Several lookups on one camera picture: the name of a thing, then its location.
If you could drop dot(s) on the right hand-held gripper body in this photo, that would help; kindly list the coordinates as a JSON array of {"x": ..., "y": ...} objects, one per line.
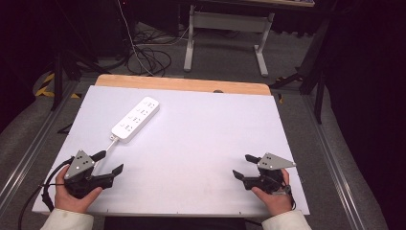
[{"x": 271, "y": 163}]

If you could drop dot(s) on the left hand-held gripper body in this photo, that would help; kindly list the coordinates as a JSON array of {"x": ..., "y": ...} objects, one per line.
[{"x": 79, "y": 166}]

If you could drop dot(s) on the white power strip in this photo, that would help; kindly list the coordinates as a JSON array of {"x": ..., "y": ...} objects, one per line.
[{"x": 135, "y": 119}]

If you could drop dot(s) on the person's left hand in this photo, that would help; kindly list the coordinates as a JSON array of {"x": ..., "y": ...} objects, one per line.
[{"x": 68, "y": 201}]

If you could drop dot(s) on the person's right hand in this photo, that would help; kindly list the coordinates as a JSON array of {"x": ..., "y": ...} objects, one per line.
[{"x": 277, "y": 202}]

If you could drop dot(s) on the white foam board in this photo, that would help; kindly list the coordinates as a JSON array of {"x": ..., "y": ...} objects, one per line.
[{"x": 198, "y": 134}]

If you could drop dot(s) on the person's dark lap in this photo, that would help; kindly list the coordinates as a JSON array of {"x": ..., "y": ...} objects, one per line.
[{"x": 174, "y": 224}]

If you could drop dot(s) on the yellow black floor tape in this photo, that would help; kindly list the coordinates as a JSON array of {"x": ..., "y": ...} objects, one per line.
[{"x": 44, "y": 91}]

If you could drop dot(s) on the black metal stand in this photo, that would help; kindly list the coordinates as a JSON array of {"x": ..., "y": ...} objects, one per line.
[
  {"x": 314, "y": 73},
  {"x": 58, "y": 73}
]

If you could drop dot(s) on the light wooden desk top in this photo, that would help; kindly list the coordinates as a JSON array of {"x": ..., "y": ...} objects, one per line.
[{"x": 271, "y": 2}]

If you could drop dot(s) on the aluminium floor rail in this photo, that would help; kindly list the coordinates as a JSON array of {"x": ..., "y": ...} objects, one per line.
[
  {"x": 335, "y": 166},
  {"x": 28, "y": 156}
]

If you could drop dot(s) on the white metal desk frame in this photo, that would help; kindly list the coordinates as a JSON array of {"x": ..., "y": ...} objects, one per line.
[{"x": 230, "y": 21}]

